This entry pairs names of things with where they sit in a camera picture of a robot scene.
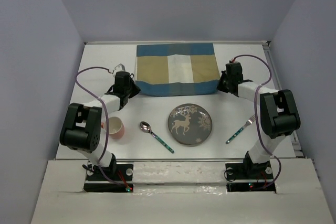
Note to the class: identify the fork with teal handle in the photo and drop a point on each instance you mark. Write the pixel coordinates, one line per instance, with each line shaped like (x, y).
(249, 122)

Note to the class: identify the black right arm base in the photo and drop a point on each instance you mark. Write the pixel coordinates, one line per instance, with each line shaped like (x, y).
(240, 178)

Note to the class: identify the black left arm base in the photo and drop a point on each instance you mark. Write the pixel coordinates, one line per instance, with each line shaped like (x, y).
(119, 182)

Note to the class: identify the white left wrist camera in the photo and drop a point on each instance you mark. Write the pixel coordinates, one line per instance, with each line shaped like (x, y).
(119, 68)

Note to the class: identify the grey reindeer plate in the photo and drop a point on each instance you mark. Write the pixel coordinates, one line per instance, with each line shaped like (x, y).
(190, 124)

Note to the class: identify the pink mug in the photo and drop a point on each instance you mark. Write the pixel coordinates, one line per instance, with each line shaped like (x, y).
(114, 127)

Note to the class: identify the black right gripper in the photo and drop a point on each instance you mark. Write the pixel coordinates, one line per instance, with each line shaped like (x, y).
(220, 86)

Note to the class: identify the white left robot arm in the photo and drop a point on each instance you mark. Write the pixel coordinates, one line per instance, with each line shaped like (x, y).
(81, 129)

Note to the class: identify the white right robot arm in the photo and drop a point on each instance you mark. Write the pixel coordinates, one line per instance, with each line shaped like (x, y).
(276, 117)

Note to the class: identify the blue and tan cloth placemat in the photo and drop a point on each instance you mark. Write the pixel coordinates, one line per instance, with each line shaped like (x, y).
(167, 70)

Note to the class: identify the spoon with teal handle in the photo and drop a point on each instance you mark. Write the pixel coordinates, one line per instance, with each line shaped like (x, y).
(145, 127)

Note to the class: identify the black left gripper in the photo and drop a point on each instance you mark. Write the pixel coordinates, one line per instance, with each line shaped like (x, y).
(135, 88)

